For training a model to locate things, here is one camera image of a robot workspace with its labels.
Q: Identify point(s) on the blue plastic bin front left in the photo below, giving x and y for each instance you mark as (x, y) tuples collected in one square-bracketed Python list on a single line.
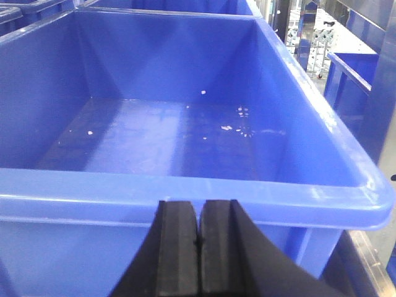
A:
[(18, 14)]

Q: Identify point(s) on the blue plastic bin rear right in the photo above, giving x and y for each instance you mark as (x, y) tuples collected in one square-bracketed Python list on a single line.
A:
[(228, 7)]

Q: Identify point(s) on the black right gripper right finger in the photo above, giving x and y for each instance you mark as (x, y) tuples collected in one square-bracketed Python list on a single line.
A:
[(237, 259)]

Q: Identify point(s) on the blue plastic bin front right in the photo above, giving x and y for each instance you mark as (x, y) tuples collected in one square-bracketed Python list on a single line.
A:
[(106, 112)]

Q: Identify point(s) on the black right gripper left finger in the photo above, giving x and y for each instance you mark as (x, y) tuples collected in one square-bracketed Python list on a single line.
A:
[(166, 264)]

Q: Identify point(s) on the blue plastic bin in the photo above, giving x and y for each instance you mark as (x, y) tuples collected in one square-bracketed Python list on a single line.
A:
[(106, 112), (18, 14), (228, 7)]

